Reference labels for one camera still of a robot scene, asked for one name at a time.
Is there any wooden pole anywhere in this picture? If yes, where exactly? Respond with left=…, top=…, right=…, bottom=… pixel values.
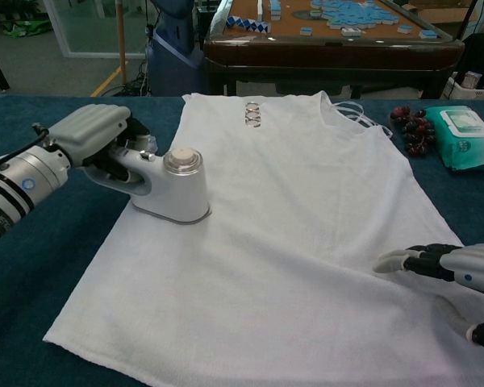
left=116, top=0, right=130, bottom=82

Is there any white handheld massager device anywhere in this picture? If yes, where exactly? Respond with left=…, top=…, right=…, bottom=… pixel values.
left=84, top=135, right=213, bottom=225

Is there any green wet wipes pack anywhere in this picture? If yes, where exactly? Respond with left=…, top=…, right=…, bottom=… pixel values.
left=420, top=105, right=484, bottom=173

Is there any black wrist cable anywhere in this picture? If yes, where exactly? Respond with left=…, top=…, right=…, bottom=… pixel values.
left=31, top=122, right=54, bottom=143

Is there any heap of blue mahjong tiles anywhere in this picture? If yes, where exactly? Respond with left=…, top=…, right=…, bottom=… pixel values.
left=291, top=0, right=393, bottom=30

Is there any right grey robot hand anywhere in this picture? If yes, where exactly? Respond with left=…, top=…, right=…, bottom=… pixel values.
left=373, top=243, right=484, bottom=347

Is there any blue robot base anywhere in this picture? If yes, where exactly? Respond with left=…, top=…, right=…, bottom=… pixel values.
left=146, top=0, right=205, bottom=98

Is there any bunch of red grapes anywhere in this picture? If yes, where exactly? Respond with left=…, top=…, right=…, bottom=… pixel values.
left=388, top=105, right=437, bottom=158

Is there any dark blue table surface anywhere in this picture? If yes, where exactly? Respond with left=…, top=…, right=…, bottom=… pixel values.
left=0, top=94, right=484, bottom=387

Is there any white sleeveless top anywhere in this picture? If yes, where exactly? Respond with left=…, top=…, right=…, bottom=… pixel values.
left=42, top=90, right=484, bottom=387

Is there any blue white snake cube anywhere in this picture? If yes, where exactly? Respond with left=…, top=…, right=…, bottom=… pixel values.
left=223, top=15, right=272, bottom=35

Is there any white storage box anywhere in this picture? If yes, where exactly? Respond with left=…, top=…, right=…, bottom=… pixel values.
left=443, top=72, right=484, bottom=100

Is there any brown mahjong table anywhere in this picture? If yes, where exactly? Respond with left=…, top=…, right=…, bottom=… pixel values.
left=202, top=0, right=467, bottom=100

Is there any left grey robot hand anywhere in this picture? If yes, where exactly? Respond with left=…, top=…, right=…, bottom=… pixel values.
left=48, top=103, right=152, bottom=182

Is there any black bag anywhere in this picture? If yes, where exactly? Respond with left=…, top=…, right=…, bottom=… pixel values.
left=453, top=33, right=484, bottom=78

